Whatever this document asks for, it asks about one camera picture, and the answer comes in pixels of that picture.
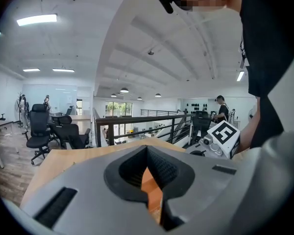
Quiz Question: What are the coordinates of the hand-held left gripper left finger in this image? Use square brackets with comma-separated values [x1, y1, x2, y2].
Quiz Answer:
[21, 144, 168, 235]

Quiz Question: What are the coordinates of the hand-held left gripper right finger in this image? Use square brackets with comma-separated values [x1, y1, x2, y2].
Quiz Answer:
[146, 144, 239, 232]

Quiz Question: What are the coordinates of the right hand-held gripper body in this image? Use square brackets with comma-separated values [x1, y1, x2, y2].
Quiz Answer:
[186, 120, 241, 160]

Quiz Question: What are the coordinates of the orange wooden tray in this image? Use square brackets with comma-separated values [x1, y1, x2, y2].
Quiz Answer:
[140, 166, 164, 212]

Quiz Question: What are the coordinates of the person's right forearm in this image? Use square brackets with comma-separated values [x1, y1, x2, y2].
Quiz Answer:
[235, 98, 261, 154]

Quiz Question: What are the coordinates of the wooden table with white legs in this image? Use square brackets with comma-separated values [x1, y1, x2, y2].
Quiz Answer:
[19, 137, 249, 225]

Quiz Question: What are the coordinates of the black metal railing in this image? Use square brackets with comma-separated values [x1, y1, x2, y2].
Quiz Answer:
[93, 108, 195, 148]

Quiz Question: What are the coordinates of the person's black shirt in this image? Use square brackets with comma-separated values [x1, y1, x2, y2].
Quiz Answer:
[239, 0, 294, 149]

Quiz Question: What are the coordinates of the desk with white legs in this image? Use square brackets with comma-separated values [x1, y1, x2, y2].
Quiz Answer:
[0, 119, 20, 169]

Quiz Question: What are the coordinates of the black head-mounted camera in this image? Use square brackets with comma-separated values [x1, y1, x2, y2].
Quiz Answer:
[156, 0, 174, 15]

